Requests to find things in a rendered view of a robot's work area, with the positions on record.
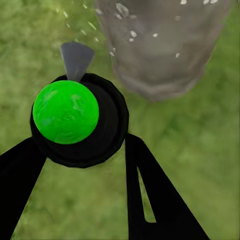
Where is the pesticide atomizer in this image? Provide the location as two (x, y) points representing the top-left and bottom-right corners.
(29, 42), (130, 169)

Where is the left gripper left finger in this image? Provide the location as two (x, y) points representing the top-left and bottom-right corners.
(0, 137), (47, 240)

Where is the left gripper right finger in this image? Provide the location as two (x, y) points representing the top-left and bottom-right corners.
(125, 133), (210, 240)

